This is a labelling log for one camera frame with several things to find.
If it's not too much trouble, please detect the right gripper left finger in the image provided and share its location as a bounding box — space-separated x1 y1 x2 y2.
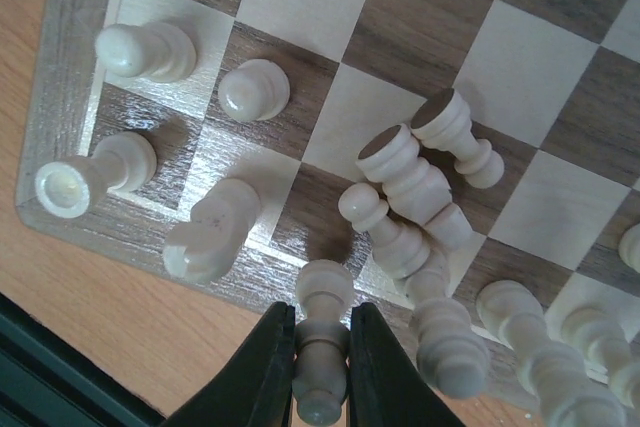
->
163 302 295 426

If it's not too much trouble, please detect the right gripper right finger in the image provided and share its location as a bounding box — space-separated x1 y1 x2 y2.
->
348 302 463 427

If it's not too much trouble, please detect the white piece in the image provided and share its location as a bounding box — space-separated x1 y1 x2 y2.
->
292 259 354 426

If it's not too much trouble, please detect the white chess knight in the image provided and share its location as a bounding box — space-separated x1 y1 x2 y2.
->
162 178 262 284

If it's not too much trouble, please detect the white pawn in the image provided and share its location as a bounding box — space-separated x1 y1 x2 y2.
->
95 22 197 83

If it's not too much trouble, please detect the white chess rook corner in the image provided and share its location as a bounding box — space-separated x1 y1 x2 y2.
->
34 131 157 219

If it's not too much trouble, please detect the white chess pieces pile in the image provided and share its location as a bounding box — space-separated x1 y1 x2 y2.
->
337 87 506 308

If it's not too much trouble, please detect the wooden chess board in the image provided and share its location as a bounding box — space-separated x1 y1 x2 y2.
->
16 0 639 352

